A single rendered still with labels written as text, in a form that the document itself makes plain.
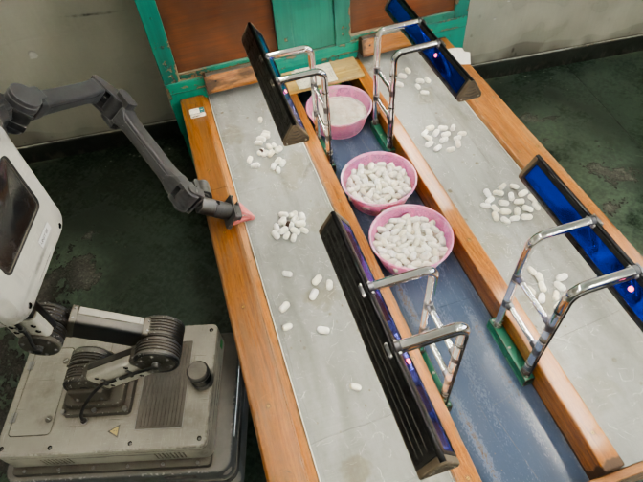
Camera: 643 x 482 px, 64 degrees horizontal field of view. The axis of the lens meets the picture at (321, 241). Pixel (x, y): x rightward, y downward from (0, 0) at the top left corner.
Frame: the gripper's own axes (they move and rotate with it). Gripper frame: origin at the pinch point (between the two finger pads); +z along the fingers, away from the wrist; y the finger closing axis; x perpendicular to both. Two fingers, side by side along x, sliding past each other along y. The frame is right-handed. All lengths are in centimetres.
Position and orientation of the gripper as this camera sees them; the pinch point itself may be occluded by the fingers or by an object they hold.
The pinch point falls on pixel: (252, 217)
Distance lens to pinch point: 176.6
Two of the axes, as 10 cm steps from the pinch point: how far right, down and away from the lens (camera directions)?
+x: -5.6, 6.5, 5.2
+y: -3.0, -7.4, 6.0
